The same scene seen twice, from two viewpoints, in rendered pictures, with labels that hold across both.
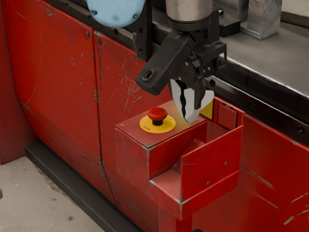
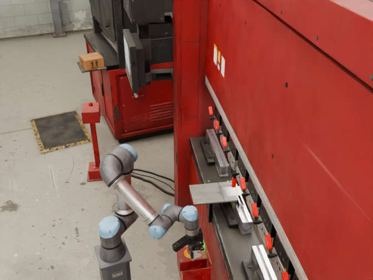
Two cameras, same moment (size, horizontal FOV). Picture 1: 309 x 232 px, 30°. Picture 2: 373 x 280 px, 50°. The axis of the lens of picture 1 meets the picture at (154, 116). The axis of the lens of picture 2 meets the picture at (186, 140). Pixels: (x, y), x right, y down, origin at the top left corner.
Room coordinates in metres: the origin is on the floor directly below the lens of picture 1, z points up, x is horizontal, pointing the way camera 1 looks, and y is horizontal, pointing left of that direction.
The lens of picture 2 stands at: (-0.44, -0.78, 2.54)
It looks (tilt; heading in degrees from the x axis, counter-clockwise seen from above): 32 degrees down; 29
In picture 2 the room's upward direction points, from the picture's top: straight up
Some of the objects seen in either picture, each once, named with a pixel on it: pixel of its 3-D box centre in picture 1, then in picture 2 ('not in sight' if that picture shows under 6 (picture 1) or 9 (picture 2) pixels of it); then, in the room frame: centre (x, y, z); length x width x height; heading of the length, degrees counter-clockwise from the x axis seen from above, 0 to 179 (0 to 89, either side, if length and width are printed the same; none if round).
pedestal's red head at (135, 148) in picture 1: (176, 144); (193, 263); (0.94, -0.04, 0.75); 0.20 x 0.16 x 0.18; 40
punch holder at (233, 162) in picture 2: not in sight; (238, 152); (1.39, -0.08, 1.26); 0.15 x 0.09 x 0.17; 39
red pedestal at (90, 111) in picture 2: not in sight; (95, 141); (2.06, 1.69, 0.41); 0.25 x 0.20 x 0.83; 129
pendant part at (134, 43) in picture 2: not in sight; (134, 59); (1.98, 1.06, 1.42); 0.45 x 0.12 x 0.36; 44
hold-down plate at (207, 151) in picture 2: not in sight; (207, 151); (1.81, 0.32, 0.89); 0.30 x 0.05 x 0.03; 39
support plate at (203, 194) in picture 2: not in sight; (212, 193); (1.28, 0.01, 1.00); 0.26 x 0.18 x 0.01; 129
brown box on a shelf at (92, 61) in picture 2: not in sight; (90, 60); (2.53, 2.06, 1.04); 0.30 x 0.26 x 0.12; 53
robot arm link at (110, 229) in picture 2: not in sight; (110, 230); (0.76, 0.39, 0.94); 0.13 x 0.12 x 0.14; 0
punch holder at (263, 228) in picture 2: not in sight; (272, 224); (0.92, -0.46, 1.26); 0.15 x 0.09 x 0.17; 39
